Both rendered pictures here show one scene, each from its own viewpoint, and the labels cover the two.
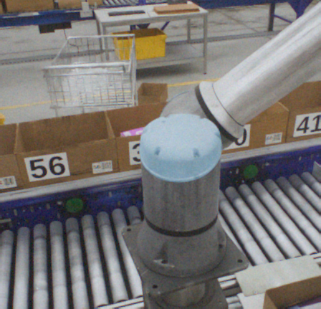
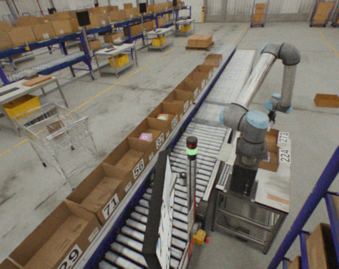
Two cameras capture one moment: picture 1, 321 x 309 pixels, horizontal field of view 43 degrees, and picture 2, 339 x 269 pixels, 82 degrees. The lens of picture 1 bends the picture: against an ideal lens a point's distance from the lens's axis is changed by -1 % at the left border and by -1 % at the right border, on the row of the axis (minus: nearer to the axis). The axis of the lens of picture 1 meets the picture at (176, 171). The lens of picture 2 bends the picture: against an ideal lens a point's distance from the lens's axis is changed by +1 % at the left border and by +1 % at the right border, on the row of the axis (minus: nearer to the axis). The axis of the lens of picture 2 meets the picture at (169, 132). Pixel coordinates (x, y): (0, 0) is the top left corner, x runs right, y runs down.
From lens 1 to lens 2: 132 cm
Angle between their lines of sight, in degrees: 39
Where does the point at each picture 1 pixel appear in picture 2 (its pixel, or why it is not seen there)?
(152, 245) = (257, 148)
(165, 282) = (265, 155)
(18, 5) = not seen: outside the picture
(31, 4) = not seen: outside the picture
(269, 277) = (224, 153)
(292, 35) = (255, 81)
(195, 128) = (257, 113)
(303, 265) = (225, 145)
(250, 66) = (249, 93)
